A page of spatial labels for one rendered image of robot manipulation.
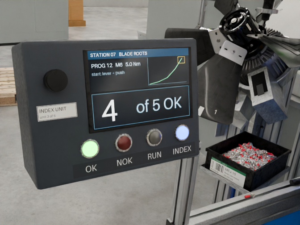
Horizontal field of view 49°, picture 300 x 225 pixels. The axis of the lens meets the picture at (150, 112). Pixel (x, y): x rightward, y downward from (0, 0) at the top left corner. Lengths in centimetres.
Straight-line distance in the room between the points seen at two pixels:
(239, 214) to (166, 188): 154
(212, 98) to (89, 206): 126
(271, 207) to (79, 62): 64
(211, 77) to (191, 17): 262
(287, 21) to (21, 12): 560
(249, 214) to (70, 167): 52
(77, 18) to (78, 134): 902
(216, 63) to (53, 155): 84
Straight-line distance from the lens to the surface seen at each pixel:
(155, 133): 49
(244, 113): 127
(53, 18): 690
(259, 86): 119
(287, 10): 160
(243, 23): 120
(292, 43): 110
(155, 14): 418
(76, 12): 940
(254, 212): 87
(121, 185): 234
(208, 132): 263
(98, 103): 45
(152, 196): 226
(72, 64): 44
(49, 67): 43
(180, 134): 51
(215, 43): 132
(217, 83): 117
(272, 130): 165
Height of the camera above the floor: 134
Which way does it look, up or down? 22 degrees down
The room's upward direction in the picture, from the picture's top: 5 degrees clockwise
